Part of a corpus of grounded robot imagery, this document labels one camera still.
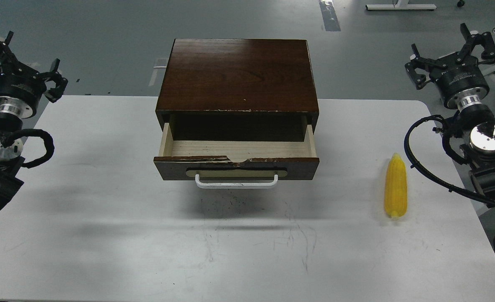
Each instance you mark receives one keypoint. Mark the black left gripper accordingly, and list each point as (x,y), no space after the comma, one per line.
(17,84)

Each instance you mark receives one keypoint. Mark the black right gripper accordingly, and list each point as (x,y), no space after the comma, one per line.
(455,80)

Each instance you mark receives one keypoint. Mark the yellow corn cob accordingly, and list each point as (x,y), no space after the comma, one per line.
(395,189)

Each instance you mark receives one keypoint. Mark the wooden drawer with white handle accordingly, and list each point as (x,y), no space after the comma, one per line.
(245,147)

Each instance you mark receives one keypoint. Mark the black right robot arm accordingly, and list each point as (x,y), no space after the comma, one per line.
(468,137)

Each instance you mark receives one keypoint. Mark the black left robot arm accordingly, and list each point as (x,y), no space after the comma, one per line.
(20,147)

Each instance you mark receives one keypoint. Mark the dark wooden drawer cabinet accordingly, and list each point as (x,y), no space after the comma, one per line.
(239,89)

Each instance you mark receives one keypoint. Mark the white table leg base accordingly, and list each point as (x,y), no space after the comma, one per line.
(400,5)

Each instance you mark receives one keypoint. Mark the grey floor tape strip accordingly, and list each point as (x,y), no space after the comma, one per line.
(329,17)

